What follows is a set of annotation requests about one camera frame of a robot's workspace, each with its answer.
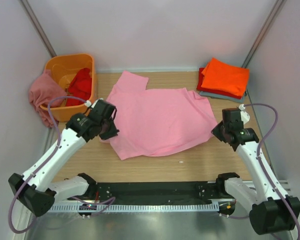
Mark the white slotted cable duct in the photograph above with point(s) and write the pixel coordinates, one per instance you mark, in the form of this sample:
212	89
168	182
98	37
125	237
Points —
77	207

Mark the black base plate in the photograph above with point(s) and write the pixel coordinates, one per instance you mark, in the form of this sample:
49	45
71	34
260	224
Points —
158	193

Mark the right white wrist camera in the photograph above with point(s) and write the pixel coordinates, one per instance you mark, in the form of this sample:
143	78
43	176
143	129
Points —
245	117

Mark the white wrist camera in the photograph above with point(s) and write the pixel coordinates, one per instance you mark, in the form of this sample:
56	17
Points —
88	103
245	117

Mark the orange plastic basket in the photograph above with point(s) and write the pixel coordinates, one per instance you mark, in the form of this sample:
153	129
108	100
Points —
75	74

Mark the folded grey t-shirt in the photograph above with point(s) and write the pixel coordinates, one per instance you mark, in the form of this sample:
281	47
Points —
222	97

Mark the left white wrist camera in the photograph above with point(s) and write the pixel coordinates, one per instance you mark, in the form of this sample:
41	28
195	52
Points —
88	103

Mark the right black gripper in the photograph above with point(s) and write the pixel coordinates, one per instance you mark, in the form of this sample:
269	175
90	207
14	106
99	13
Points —
220	133

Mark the folded orange t-shirt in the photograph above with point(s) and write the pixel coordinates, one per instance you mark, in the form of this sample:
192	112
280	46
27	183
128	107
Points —
224	79

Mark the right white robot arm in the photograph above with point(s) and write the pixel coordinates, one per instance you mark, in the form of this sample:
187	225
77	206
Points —
269	206

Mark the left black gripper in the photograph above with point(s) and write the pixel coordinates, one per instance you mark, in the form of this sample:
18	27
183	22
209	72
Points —
110	131

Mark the pink t-shirt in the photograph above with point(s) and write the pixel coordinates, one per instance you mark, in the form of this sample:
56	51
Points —
157	122

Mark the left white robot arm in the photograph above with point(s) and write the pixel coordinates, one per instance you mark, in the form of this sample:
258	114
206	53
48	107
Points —
35	189

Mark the red shirt in basket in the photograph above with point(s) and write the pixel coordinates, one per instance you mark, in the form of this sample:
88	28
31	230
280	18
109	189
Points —
81	85

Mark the dusty pink shirt on basket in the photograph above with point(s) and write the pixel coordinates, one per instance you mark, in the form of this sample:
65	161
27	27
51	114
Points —
41	92

